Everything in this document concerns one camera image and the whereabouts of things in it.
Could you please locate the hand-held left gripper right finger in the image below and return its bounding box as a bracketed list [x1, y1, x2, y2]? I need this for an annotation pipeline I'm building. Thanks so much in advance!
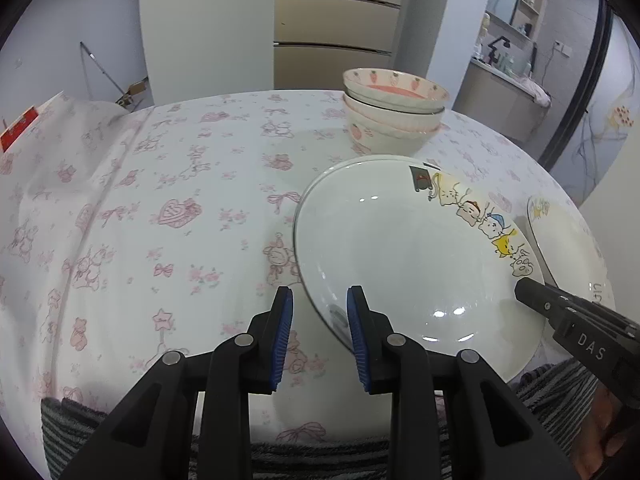
[346, 285, 568, 480]

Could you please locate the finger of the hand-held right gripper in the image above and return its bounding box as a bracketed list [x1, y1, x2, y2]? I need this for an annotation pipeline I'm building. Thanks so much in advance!
[514, 277, 581, 331]

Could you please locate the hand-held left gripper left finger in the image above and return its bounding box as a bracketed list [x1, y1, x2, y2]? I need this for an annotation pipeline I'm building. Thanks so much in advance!
[60, 286, 295, 480]

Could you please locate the small white lettered plate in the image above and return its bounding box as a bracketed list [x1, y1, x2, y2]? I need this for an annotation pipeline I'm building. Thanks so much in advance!
[526, 195, 617, 311]

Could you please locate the large white cartoon plate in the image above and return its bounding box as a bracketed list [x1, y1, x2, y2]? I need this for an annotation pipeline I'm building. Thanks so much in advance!
[292, 156, 547, 383]

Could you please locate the pink ribbed bowl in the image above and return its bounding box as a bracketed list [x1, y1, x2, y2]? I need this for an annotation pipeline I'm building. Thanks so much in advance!
[345, 110, 443, 156]

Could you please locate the white ribbed black-rimmed bowl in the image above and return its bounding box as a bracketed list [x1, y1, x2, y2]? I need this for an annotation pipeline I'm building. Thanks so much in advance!
[342, 92, 446, 131]

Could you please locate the pink strawberry print bowl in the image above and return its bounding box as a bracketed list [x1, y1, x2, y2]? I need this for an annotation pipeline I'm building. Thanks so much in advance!
[342, 67, 451, 111]

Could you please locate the person's right hand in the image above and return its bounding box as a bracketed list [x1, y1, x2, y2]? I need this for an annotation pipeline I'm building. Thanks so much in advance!
[575, 390, 640, 480]

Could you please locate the grey striped garment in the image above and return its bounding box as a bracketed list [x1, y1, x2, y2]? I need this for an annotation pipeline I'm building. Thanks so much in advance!
[40, 360, 601, 480]

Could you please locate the beige bathroom vanity cabinet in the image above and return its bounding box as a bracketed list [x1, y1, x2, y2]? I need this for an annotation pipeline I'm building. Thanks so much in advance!
[452, 55, 548, 143]

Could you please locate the pink printed white tablecloth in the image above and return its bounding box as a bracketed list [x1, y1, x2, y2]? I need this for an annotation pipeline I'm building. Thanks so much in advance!
[0, 89, 608, 461]

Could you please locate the pink towel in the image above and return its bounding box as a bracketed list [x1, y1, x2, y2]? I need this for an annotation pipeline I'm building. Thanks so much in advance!
[515, 76, 553, 107]

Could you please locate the black faucet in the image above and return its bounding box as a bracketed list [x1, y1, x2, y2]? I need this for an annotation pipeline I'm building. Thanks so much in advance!
[482, 35, 513, 68]

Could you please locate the pale doll figure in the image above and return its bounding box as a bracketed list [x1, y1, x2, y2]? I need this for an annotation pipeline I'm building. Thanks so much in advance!
[477, 15, 493, 56]

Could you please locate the small cardboard box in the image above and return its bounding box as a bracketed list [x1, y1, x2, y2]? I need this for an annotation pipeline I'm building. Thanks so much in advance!
[117, 80, 148, 108]

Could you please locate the beige refrigerator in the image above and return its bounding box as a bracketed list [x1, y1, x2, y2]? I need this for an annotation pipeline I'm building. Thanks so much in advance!
[272, 0, 418, 93]

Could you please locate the long metal rod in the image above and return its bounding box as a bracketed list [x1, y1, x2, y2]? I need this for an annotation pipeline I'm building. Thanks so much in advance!
[80, 41, 128, 98]

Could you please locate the red and white box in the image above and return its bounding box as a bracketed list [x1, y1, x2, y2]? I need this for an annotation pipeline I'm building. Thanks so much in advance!
[0, 91, 66, 153]

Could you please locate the floral wall decal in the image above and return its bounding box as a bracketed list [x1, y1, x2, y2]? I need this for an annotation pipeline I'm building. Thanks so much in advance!
[575, 102, 636, 161]

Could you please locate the black door frame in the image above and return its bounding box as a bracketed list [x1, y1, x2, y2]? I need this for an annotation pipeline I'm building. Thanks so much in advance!
[537, 0, 613, 171]

